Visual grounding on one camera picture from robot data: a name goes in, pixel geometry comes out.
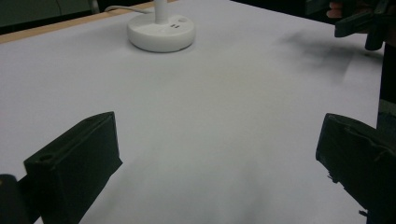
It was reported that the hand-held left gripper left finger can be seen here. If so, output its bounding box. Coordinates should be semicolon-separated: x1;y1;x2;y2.
23;111;123;224

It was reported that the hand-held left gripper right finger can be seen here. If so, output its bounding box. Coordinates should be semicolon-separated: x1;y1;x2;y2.
315;112;396;224

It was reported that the white lamp cable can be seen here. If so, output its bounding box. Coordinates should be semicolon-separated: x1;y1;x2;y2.
104;5;154;15

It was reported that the white round lamp base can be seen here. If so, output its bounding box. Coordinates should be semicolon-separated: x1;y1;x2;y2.
126;0;197;53

